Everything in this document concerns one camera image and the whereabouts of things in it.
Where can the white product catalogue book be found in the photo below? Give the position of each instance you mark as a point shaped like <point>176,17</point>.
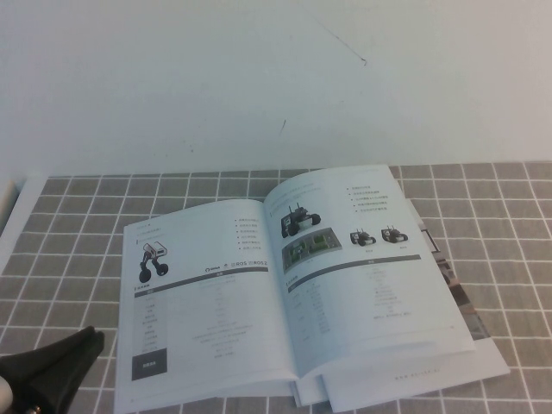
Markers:
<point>215,310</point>

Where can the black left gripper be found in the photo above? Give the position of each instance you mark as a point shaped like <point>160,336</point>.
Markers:
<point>21,401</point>

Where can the grey white-checked tablecloth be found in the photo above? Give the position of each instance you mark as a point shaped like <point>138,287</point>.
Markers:
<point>509,267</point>

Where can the plain white booklet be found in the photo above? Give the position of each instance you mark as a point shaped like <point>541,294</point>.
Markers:
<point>310,392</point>

